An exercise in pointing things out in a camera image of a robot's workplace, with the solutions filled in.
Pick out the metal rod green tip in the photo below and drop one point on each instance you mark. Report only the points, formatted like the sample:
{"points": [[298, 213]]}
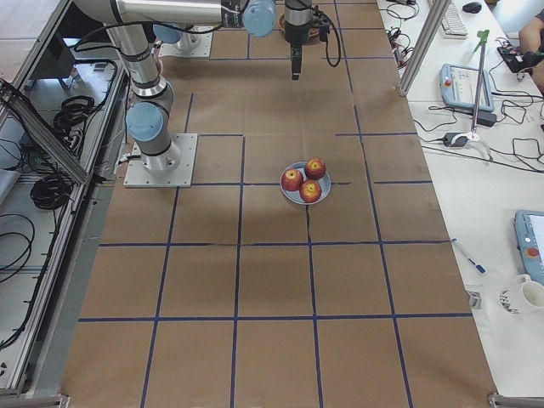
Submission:
{"points": [[481, 47]]}

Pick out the red apple plate left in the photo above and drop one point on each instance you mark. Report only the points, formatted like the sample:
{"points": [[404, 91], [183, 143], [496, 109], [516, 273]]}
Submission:
{"points": [[291, 180]]}

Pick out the red apple plate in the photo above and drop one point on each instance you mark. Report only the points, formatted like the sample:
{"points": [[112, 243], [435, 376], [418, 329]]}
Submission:
{"points": [[310, 191], [315, 168], [291, 180]]}

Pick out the light blue plate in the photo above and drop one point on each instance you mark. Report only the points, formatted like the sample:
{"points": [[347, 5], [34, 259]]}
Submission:
{"points": [[325, 184]]}

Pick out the wicker basket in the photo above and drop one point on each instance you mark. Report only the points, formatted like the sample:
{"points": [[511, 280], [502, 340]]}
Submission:
{"points": [[318, 27]]}

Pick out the red apple plate rear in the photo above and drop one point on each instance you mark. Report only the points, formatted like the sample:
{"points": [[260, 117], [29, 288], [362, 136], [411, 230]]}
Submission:
{"points": [[315, 168]]}

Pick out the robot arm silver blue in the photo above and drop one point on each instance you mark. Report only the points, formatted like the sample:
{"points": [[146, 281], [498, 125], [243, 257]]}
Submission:
{"points": [[147, 120], [180, 36]]}

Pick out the blue teach pendant near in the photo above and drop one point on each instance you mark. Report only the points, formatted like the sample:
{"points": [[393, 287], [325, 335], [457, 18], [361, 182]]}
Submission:
{"points": [[528, 227]]}

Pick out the person forearm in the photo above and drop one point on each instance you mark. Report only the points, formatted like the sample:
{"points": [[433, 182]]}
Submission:
{"points": [[529, 41]]}

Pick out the blue teach pendant far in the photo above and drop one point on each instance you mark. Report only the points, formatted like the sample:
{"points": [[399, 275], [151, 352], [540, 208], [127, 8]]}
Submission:
{"points": [[458, 87]]}

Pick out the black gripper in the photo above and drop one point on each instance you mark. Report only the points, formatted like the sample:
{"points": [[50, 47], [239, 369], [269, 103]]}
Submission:
{"points": [[295, 32]]}

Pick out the red apple plate front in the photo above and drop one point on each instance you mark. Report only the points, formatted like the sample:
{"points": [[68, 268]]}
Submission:
{"points": [[310, 191]]}

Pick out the white blue pen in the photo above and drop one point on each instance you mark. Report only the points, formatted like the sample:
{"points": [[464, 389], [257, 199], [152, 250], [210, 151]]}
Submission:
{"points": [[478, 266]]}

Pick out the white keyboard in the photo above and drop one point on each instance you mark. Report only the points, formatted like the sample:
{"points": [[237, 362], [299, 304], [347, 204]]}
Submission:
{"points": [[452, 25]]}

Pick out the small metal binder clip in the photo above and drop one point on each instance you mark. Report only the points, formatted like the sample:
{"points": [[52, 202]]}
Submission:
{"points": [[475, 300]]}

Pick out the blue teach pendant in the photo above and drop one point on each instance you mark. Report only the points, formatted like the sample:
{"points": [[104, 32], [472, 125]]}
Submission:
{"points": [[528, 227], [458, 87]]}

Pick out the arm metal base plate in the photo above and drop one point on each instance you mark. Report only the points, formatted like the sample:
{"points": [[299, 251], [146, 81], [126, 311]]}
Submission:
{"points": [[188, 46], [174, 168]]}

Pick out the black computer mouse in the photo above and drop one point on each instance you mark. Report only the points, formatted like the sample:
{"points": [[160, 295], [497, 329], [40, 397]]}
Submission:
{"points": [[472, 7]]}

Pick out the white mug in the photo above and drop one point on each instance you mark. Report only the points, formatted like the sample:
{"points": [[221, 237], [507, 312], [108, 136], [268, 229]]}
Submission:
{"points": [[523, 296]]}

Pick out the aluminium frame post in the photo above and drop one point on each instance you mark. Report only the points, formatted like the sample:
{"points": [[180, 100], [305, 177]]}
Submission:
{"points": [[423, 43]]}

